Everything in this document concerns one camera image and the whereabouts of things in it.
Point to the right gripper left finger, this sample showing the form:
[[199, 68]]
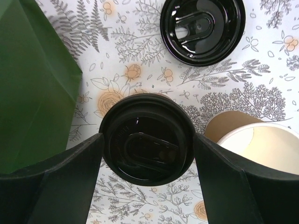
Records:
[[58, 190]]

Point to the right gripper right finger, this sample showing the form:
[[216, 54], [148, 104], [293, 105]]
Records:
[[237, 190]]

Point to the black coffee cup lid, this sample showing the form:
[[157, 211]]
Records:
[[148, 139]]

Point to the green paper bag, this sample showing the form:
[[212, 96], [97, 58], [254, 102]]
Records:
[[39, 83]]

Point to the floral tablecloth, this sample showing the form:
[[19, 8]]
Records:
[[118, 46]]

